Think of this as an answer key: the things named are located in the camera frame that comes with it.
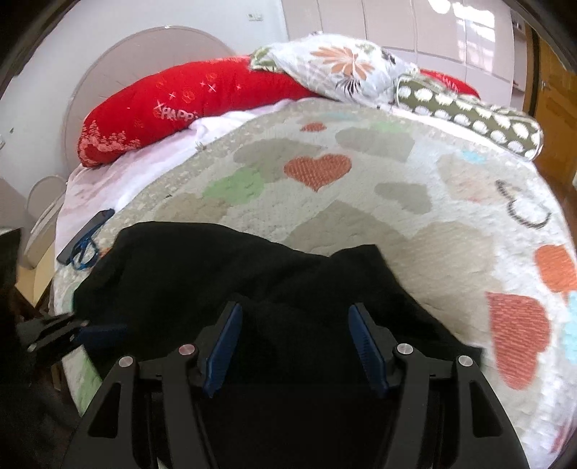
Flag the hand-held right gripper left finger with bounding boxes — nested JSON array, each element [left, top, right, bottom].
[[61, 301, 244, 469]]

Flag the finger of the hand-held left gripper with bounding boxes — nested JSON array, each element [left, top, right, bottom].
[[16, 315, 128, 355]]

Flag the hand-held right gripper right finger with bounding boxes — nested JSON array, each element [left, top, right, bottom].
[[347, 302, 530, 469]]

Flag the black pants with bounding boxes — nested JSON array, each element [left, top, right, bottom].
[[72, 221, 485, 469]]

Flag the dark phone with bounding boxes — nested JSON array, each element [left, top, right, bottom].
[[56, 209, 114, 267]]

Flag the heart-patterned quilted bedspread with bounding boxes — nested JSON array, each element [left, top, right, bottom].
[[54, 97, 577, 469]]

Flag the white bed sheet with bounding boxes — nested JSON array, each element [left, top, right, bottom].
[[56, 99, 298, 262]]

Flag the red embroidered pillow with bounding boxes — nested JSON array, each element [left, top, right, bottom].
[[76, 56, 481, 168]]

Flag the olive dotted bolster pillow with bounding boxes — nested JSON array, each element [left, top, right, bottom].
[[394, 76, 544, 162]]

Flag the grey round headboard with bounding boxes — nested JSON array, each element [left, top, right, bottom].
[[63, 26, 289, 176]]

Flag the white floral pillow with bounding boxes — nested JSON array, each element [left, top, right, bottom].
[[248, 34, 422, 108]]

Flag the wooden door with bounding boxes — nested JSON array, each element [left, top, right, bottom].
[[525, 27, 577, 185]]

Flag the glossy beige wardrobe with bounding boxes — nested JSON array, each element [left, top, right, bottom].
[[282, 0, 529, 113]]

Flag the blue cable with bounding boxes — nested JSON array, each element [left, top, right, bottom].
[[73, 235, 99, 271]]

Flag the black hair tie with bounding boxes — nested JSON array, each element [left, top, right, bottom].
[[496, 179, 553, 228]]

